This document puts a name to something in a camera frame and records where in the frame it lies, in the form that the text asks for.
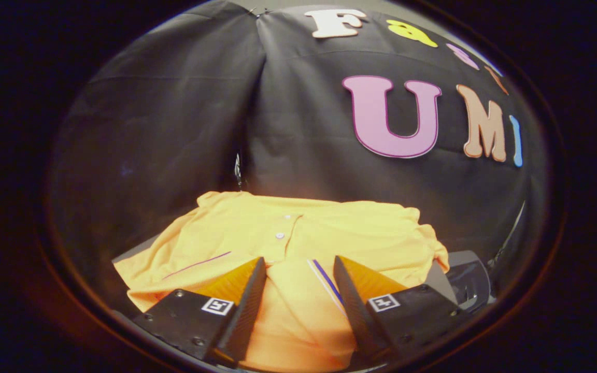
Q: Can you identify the black backdrop cloth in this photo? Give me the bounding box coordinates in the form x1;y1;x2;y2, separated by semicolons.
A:
50;0;548;311

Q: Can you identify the dark cabinet with white door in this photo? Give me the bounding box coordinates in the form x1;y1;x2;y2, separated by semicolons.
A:
112;236;459;306

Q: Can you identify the orange polo shirt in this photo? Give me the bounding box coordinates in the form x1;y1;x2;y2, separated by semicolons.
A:
113;191;450;372

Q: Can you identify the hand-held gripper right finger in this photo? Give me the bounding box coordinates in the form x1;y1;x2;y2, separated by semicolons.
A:
334;255;467;362

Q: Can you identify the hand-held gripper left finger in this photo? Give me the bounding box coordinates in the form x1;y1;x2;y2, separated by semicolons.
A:
133;256;267;364

